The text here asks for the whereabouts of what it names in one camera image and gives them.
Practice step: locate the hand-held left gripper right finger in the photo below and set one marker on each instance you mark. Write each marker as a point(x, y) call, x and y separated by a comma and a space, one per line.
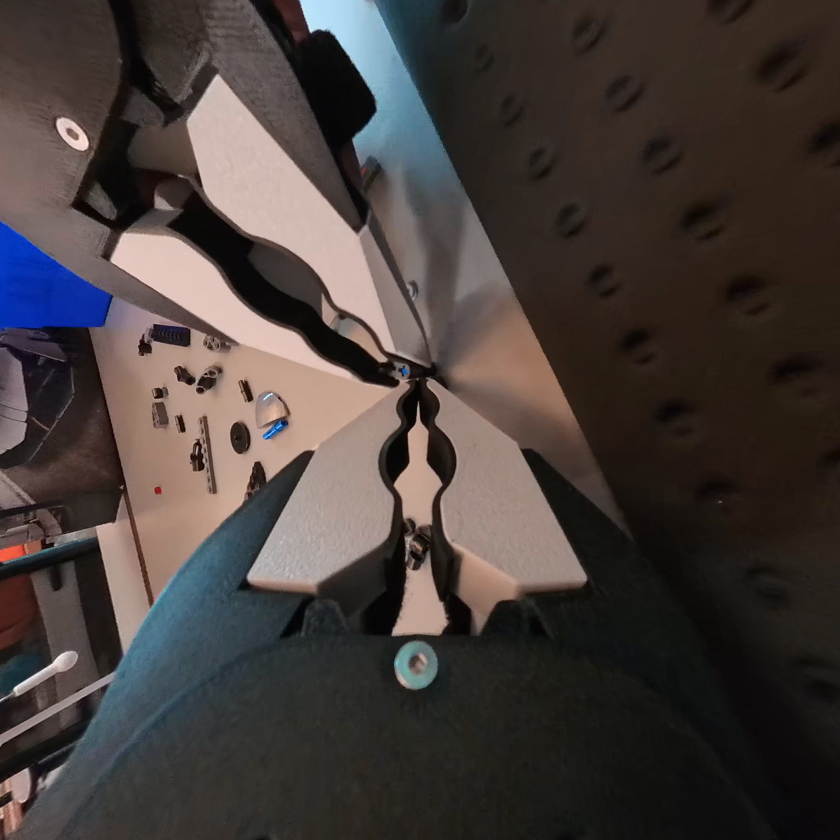
point(518, 525)

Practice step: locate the long black lego plate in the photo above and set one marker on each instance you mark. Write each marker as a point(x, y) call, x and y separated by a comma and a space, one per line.
point(170, 334)

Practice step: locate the red-striped dark lego tile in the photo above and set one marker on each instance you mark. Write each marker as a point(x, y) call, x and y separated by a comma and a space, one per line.
point(369, 174)

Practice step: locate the dark grey lego connector assembly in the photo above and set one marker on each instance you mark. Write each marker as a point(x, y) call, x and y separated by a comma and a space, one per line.
point(388, 374)

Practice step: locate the black and brown lego connector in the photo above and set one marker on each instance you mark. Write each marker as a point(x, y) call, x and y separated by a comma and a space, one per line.
point(196, 455)

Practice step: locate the black dotted chair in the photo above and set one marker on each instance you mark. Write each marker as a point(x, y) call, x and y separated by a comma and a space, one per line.
point(656, 328)

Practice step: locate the blue plastic bin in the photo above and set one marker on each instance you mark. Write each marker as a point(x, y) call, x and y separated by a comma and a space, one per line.
point(46, 289)

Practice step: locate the long blue lego pin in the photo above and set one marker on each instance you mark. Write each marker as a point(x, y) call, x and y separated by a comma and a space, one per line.
point(275, 430)

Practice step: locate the long grey lego plate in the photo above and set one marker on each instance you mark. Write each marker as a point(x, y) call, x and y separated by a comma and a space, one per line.
point(208, 455)

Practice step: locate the curved grey-blue lego slope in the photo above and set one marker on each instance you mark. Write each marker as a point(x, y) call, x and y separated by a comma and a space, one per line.
point(271, 408)

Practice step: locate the dark half-round lego plate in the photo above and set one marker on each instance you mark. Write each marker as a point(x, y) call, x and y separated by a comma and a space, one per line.
point(256, 482)

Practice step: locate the white book stand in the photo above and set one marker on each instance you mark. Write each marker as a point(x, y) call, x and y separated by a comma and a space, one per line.
point(39, 676)

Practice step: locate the grey curved lego pin piece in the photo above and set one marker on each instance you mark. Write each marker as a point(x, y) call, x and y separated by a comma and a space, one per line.
point(208, 379)

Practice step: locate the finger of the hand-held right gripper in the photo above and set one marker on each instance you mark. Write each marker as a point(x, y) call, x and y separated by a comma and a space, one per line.
point(282, 197)
point(184, 262)

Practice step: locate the black angled lego pin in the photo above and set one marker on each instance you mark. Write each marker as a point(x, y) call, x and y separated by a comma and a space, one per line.
point(184, 375)

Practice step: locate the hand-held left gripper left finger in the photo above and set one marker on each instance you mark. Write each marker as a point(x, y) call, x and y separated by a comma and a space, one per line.
point(321, 525)

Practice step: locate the black lego connector cluster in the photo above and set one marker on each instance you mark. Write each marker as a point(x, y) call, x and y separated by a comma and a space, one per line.
point(417, 543)

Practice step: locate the dark grey thick lego liftarm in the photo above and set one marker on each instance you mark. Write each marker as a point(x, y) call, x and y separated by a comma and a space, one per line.
point(159, 415)

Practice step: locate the dark printed lego box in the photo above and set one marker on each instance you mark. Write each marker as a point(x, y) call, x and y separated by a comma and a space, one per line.
point(52, 407)

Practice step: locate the round dark lego dish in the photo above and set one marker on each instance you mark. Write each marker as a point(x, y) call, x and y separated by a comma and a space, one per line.
point(240, 437)

